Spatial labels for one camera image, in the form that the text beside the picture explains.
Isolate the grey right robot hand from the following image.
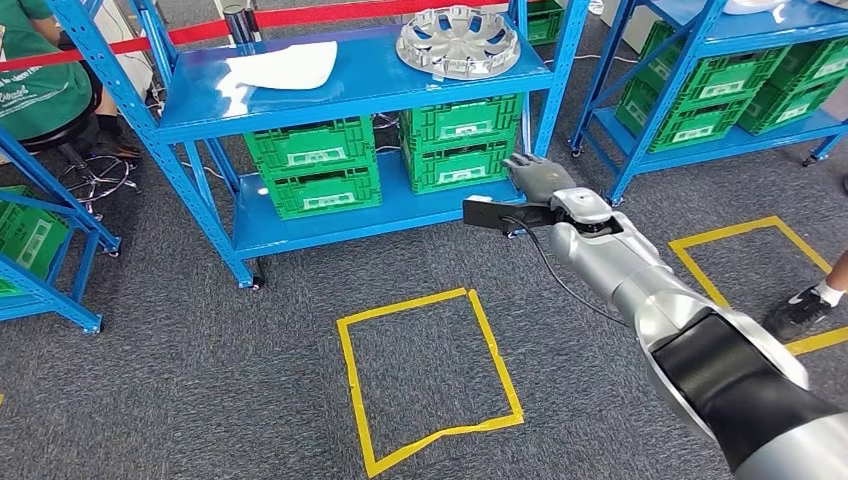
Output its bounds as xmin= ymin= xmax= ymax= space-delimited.
xmin=502 ymin=152 xmax=578 ymax=203

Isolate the silver wheel hubcap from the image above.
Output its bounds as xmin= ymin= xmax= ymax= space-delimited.
xmin=396 ymin=5 xmax=521 ymax=82

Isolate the blue metal shelf rack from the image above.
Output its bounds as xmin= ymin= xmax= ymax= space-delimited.
xmin=570 ymin=0 xmax=848 ymax=207
xmin=46 ymin=0 xmax=591 ymax=291
xmin=0 ymin=125 xmax=123 ymax=335

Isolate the stool with chrome base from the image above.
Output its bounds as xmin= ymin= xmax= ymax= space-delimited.
xmin=19 ymin=112 xmax=140 ymax=220
xmin=370 ymin=112 xmax=402 ymax=157

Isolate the white curved plastic panel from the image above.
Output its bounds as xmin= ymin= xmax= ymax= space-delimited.
xmin=225 ymin=40 xmax=339 ymax=91
xmin=722 ymin=0 xmax=786 ymax=16

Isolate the red barrier belt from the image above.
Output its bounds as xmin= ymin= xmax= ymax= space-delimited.
xmin=0 ymin=0 xmax=525 ymax=73

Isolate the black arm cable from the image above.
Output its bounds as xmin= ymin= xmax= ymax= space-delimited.
xmin=500 ymin=215 xmax=631 ymax=329

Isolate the white floor cable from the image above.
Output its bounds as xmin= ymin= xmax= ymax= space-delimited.
xmin=543 ymin=52 xmax=641 ymax=66

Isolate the black stanchion post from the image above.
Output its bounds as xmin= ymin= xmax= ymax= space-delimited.
xmin=221 ymin=3 xmax=263 ymax=46

